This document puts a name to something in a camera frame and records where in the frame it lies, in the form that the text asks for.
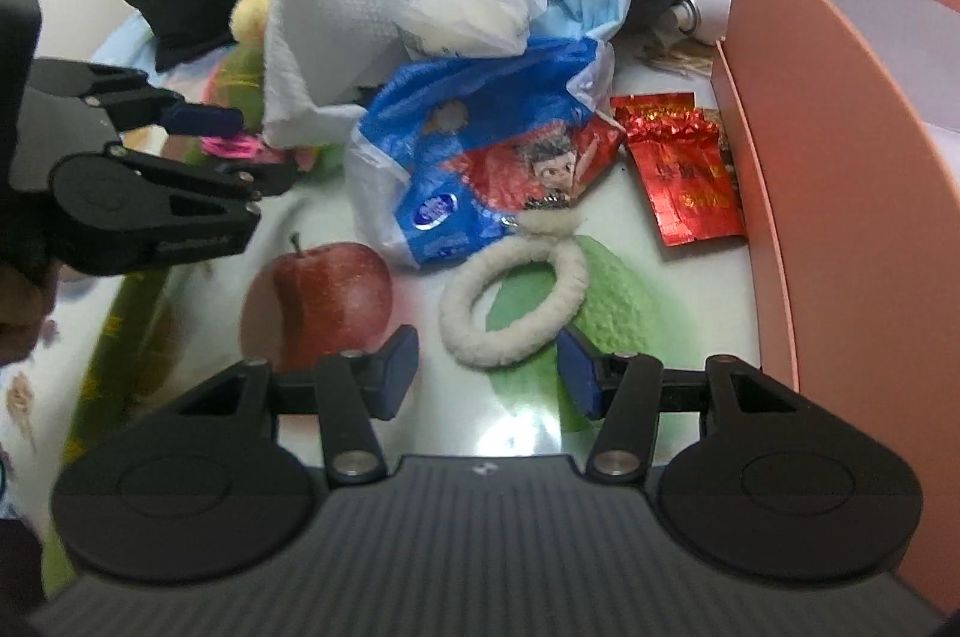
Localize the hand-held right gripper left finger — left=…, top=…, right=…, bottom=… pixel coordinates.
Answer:
left=171, top=323, right=419, bottom=484

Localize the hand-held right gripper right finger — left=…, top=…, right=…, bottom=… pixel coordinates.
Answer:
left=556, top=326, right=807, bottom=482

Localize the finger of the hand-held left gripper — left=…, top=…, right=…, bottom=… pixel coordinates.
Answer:
left=82, top=65, right=245, bottom=137
left=112, top=146, right=298, bottom=268

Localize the white fluffy hair tie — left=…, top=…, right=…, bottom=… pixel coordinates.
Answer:
left=439, top=209, right=590, bottom=369

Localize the red cartoon snack packet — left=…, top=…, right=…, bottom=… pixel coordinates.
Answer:
left=450, top=116, right=628, bottom=215

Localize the red foil packet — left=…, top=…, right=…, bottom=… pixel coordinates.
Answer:
left=611, top=92, right=748, bottom=248

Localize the blue white plastic bag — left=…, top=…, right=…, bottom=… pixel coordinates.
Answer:
left=345, top=35, right=620, bottom=268

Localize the pink cardboard box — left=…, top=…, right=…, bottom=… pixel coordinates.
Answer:
left=709, top=0, right=960, bottom=608

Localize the person's left hand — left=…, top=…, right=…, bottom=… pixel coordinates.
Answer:
left=0, top=262, right=59, bottom=364

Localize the green pink plush toy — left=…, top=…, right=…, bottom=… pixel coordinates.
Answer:
left=201, top=43, right=347, bottom=182

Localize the fruit printed mat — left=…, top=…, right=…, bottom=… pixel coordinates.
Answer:
left=0, top=18, right=773, bottom=608

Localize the yellow plush toy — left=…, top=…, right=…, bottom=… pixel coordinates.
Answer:
left=229, top=0, right=275, bottom=43

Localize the white tissue paper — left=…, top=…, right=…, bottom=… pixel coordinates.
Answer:
left=262, top=0, right=421, bottom=151

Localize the clear plastic bag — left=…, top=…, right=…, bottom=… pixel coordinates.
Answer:
left=397, top=0, right=552, bottom=61

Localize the white small bottle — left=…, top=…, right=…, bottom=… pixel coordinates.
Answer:
left=670, top=0, right=740, bottom=46

